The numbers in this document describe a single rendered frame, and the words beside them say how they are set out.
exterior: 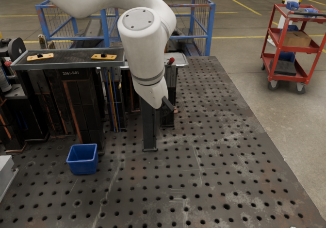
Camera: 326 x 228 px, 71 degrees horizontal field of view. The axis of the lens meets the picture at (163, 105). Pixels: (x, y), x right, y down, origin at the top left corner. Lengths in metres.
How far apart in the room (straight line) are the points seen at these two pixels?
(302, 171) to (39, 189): 1.88
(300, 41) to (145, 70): 2.62
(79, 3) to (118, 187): 0.70
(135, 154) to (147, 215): 0.30
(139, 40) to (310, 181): 1.92
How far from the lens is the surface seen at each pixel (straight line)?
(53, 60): 0.89
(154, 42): 0.45
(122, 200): 0.93
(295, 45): 3.01
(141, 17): 0.46
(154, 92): 0.56
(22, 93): 1.15
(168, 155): 1.06
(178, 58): 1.23
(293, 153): 2.34
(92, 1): 0.49
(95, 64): 0.81
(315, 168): 2.30
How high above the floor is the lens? 1.48
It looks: 34 degrees down
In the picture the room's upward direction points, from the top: straight up
